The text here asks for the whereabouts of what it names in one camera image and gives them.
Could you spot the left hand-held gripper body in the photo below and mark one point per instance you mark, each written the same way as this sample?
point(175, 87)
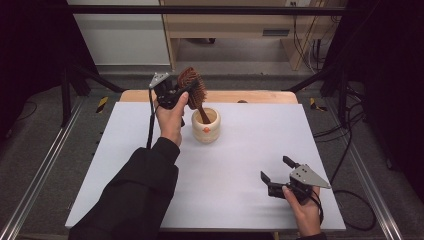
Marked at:
point(165, 95)

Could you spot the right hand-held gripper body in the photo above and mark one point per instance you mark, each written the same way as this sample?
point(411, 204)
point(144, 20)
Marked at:
point(305, 180)

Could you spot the wooden paddle hairbrush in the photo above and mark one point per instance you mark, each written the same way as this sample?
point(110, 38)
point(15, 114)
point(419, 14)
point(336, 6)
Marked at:
point(191, 85)

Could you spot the cream ringed cup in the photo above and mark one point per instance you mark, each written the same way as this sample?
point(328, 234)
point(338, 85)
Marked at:
point(206, 131)

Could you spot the person's left hand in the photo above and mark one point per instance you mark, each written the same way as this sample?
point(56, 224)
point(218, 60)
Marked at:
point(170, 125)

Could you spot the person's right hand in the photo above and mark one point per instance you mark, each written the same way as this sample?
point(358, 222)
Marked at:
point(308, 216)

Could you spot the white table mat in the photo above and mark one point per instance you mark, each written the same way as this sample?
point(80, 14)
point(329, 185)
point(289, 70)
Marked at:
point(233, 166)

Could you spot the yellow black floor tape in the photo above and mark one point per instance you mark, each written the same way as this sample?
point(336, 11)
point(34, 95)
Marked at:
point(315, 104)
point(102, 104)

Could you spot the white cabinet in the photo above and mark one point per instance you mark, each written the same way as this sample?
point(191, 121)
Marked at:
point(123, 40)

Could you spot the light wooden desk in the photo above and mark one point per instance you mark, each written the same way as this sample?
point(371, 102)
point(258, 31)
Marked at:
point(226, 25)

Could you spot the black metal crossbar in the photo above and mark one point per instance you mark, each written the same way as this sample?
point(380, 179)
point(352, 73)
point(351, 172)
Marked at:
point(200, 10)

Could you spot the black metal stand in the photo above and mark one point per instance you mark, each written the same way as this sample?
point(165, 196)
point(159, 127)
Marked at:
point(66, 96)
point(341, 93)

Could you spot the black curtain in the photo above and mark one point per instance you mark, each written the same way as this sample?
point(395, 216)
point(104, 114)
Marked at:
point(33, 50)
point(393, 83)

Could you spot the aluminium floor rail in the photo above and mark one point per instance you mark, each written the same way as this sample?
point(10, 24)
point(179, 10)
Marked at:
point(36, 176)
point(373, 186)

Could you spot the white wall socket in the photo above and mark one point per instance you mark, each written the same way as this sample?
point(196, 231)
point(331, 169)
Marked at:
point(300, 2)

